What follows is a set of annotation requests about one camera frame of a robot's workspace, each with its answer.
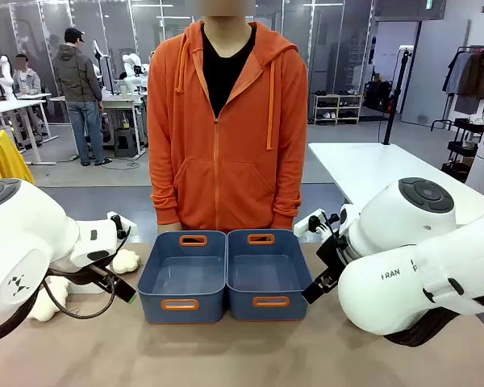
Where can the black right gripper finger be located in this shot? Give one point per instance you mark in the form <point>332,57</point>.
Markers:
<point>312,293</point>
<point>327,279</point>

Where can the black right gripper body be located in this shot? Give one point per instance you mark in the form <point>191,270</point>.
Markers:
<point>331,254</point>

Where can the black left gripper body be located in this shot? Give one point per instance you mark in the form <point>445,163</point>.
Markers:
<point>89,278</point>

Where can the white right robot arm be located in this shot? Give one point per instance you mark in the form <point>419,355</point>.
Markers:
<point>407,274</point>

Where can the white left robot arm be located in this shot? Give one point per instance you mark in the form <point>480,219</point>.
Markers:
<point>28,242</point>

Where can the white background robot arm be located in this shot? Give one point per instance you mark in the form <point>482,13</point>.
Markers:
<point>2,76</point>
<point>134,66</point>

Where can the person's left hand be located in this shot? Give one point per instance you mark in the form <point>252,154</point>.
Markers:
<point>283,227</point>

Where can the person's right hand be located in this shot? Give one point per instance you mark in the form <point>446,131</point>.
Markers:
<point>168,228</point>

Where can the white table with black pole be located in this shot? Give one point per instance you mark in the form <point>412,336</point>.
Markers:
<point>383,169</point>

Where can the grey step stool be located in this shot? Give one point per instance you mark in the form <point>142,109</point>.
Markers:
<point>126,141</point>

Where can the yellow cloth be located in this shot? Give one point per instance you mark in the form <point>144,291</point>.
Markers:
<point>9,159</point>

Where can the white shoe rack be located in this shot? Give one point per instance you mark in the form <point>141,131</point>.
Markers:
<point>338,108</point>

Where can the person in orange hoodie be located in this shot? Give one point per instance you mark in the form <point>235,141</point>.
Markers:
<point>226,133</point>

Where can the black utility cart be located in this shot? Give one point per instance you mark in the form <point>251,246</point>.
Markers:
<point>464,149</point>

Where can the black tripod pole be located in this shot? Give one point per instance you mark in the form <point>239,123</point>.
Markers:
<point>395,96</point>

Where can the white workbench with robot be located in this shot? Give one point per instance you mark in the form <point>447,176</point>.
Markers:
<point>117,109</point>

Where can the white background desk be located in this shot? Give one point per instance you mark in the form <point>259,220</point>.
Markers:
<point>16,117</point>

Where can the man in grey jacket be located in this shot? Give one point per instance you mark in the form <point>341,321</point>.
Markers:
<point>80,96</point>

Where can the seated person in grey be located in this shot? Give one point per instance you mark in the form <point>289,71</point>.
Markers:
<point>24,76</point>

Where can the black clothes rack with coats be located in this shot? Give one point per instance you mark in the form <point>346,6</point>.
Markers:
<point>474,76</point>

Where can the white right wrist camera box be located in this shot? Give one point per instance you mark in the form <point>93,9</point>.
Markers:
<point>308,223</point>

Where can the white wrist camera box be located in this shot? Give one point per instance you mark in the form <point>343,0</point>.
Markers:
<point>308,223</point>
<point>125,225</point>

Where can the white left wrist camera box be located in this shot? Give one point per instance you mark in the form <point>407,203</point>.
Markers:
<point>125,225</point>

